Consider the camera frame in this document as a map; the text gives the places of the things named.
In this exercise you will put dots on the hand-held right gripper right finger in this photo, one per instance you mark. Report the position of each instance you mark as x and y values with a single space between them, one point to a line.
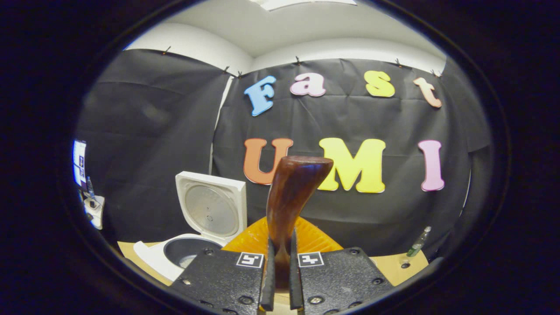
295 280

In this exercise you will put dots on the brown wooden spoon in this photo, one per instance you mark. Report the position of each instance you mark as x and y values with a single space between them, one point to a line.
293 188

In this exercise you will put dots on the computer monitor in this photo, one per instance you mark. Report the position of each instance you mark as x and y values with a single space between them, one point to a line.
79 162

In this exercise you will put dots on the black backdrop cloth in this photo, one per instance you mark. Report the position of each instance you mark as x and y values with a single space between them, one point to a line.
166 131

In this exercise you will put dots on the white rice cooker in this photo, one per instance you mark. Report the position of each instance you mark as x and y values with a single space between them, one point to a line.
210 210

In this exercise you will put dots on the long ceiling light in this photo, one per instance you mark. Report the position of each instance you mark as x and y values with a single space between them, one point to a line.
302 3

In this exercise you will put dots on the white side desk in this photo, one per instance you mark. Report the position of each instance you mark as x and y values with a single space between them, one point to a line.
95 212

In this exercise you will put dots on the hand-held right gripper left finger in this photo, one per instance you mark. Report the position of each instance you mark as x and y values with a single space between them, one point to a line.
267 280

